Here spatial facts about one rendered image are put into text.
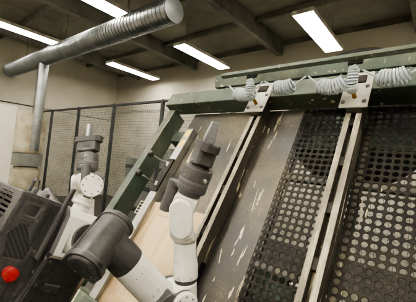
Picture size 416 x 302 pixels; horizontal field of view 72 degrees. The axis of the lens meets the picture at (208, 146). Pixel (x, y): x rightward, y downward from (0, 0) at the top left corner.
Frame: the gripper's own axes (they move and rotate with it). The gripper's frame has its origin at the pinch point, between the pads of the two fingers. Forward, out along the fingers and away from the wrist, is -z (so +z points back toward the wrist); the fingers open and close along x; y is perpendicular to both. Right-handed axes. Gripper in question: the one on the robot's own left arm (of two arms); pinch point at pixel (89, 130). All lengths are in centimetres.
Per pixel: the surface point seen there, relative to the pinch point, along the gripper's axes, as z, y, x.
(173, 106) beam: -32, -52, 27
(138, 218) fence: 38.1, -25.2, 13.7
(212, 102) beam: -23, -34, 53
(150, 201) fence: 30.0, -27.1, 19.0
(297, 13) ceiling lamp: -247, -246, 171
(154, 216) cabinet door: 37.6, -24.2, 22.0
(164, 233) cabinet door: 46, -17, 29
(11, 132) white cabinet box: -105, -238, -249
